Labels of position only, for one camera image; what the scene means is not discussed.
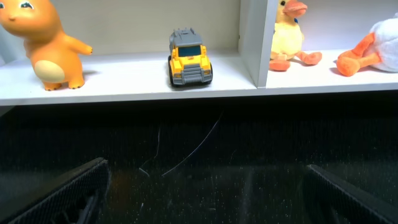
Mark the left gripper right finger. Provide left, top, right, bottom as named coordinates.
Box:
left=302, top=164, right=398, bottom=224

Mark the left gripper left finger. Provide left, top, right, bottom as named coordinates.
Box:
left=0, top=157, right=111, bottom=224

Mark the white shelf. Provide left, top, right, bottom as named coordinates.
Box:
left=0, top=0, right=398, bottom=107

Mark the orange dinosaur toy figure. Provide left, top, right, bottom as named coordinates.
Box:
left=0, top=0, right=93, bottom=91

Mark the white plush duck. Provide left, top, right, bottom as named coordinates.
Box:
left=336, top=12, right=398, bottom=78

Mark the yellow plush duck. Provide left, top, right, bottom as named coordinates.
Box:
left=269, top=0, right=323, bottom=72

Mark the grey and yellow toy truck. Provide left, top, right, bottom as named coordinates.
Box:
left=167, top=27, right=214, bottom=88

